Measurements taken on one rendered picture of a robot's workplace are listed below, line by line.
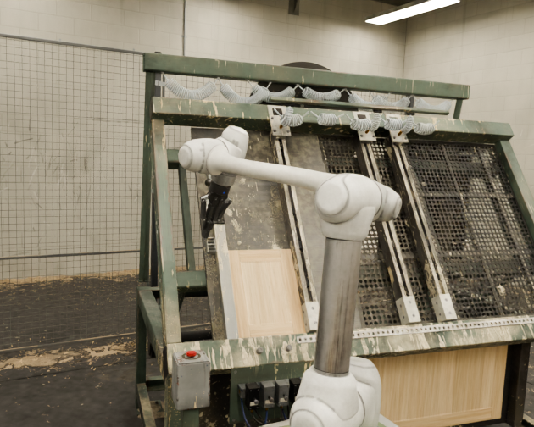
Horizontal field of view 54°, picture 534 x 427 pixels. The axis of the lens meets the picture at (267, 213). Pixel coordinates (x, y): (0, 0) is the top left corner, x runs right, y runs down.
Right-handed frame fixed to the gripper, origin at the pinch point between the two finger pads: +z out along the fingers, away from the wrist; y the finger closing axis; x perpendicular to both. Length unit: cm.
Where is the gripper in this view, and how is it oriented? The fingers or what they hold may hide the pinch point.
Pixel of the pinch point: (207, 229)
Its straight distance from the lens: 200.5
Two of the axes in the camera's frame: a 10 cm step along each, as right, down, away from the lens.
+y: -8.2, -0.4, -5.7
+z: -3.1, 8.6, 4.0
